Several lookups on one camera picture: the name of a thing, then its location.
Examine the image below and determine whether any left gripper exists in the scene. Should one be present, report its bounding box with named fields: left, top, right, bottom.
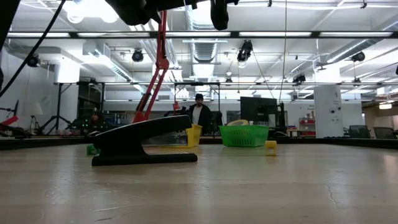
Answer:
left=104, top=0, right=240, bottom=31

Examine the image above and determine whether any black stapler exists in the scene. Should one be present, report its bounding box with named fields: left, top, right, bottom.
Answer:
left=91, top=114, right=198, bottom=167

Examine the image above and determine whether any small green stapler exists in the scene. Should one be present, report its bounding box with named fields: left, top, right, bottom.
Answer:
left=86, top=144, right=101, bottom=156

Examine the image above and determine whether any small yellow stapler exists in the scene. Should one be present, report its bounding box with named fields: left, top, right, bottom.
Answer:
left=264, top=140, right=278, bottom=157

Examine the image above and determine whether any red desk lamp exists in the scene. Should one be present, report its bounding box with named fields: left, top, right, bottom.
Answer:
left=132, top=9, right=170, bottom=124

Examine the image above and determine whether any person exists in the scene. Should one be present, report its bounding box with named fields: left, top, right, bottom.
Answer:
left=185, top=93, right=214, bottom=135
left=88, top=111, right=106, bottom=133

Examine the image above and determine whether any black tripod stand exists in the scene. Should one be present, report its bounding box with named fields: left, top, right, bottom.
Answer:
left=39, top=82, right=74, bottom=134

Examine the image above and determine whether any yellow plastic basket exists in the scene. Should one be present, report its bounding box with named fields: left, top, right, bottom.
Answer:
left=185, top=124, right=203, bottom=148

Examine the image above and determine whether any black monitor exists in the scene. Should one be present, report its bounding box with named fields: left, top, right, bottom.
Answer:
left=239, top=96, right=278, bottom=124

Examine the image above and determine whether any green plastic basket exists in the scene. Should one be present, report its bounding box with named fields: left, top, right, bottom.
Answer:
left=218, top=124, right=270, bottom=148

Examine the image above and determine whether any red shelf unit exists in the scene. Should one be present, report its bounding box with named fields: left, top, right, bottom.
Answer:
left=298, top=116, right=315, bottom=137

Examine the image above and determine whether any white round column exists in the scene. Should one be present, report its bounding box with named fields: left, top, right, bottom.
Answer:
left=313, top=84, right=343, bottom=139

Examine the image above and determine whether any black office chair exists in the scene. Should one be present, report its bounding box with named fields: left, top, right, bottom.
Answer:
left=372, top=126, right=398, bottom=140
left=348, top=124, right=371, bottom=139

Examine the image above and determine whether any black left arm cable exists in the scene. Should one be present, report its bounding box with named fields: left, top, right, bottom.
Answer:
left=0, top=0, right=67, bottom=98

